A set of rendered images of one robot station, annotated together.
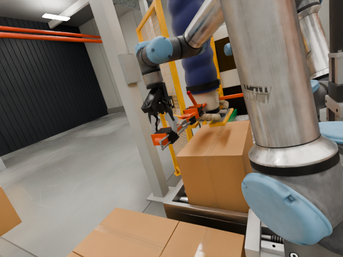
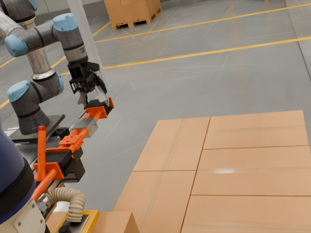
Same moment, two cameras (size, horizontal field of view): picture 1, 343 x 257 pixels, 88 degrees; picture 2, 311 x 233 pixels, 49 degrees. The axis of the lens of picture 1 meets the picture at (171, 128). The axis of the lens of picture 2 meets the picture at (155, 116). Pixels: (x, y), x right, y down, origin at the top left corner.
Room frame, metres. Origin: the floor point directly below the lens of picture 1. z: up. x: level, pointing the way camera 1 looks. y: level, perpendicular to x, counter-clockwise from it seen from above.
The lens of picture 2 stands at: (1.95, 0.03, 1.72)
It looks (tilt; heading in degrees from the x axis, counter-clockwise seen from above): 27 degrees down; 170
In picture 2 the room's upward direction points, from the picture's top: 15 degrees counter-clockwise
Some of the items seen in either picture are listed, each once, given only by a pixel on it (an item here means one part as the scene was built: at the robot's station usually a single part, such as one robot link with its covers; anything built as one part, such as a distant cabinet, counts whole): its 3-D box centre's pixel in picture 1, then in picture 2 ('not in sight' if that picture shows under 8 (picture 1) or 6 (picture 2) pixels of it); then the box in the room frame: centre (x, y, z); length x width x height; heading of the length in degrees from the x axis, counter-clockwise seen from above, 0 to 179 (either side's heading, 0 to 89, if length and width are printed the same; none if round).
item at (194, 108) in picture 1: (193, 111); (54, 163); (1.02, -0.15, 1.20); 0.10 x 0.08 x 0.06; 59
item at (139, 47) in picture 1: (147, 58); (67, 31); (0.73, 0.02, 1.51); 0.09 x 0.08 x 0.11; 21
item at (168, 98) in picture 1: (159, 98); (82, 74); (0.74, 0.02, 1.36); 0.09 x 0.08 x 0.12; 148
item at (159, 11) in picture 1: (170, 110); not in sight; (2.15, -0.04, 1.05); 0.87 x 0.10 x 2.10; 19
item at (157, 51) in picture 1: (161, 51); (52, 32); (0.65, -0.03, 1.51); 0.11 x 0.11 x 0.08; 21
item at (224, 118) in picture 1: (221, 114); not in sight; (1.19, -0.36, 1.10); 0.34 x 0.10 x 0.05; 149
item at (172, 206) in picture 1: (211, 212); not in sight; (0.92, -0.10, 0.58); 0.70 x 0.03 x 0.06; 57
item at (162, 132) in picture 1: (164, 135); (100, 108); (0.72, 0.04, 1.20); 0.08 x 0.07 x 0.05; 149
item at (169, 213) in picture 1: (214, 226); not in sight; (0.92, -0.10, 0.48); 0.70 x 0.03 x 0.15; 57
